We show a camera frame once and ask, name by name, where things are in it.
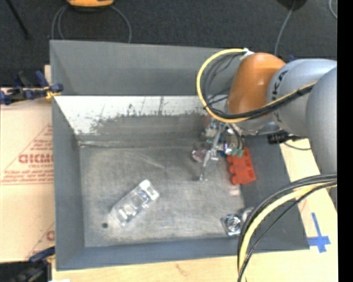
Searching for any brown cardboard board red print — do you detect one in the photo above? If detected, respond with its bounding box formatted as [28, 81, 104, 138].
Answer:
[0, 86, 57, 264]

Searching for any black cylinder on white bracket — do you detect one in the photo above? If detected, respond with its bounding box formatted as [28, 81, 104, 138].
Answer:
[267, 132, 294, 145]

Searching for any red toy building block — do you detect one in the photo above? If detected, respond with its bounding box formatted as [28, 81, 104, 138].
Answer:
[226, 146, 257, 186]

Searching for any clear square glass dish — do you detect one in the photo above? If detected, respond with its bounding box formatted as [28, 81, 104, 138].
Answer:
[221, 213, 244, 237]

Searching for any grey metal bin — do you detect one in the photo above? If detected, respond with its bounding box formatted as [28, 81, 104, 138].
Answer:
[49, 39, 311, 271]

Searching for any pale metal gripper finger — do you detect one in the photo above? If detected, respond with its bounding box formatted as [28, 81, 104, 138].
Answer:
[199, 150, 220, 183]
[191, 148, 207, 182]

